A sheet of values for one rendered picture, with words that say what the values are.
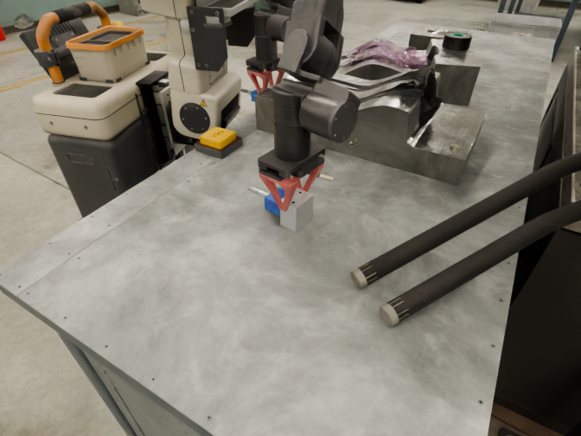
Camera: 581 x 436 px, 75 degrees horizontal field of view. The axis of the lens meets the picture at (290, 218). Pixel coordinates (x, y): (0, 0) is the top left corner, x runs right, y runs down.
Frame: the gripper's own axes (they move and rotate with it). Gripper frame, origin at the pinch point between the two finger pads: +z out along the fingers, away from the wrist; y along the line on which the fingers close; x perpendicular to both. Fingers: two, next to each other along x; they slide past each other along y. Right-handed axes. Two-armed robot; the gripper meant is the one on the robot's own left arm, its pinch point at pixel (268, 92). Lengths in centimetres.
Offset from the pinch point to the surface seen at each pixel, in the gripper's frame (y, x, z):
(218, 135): -26.1, -6.1, 1.1
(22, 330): -72, 67, 85
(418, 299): -44, -61, 2
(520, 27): 353, -14, 41
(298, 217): -39, -38, 2
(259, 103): -12.9, -7.8, -2.6
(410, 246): -37, -56, 0
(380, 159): -9.8, -39.5, 3.7
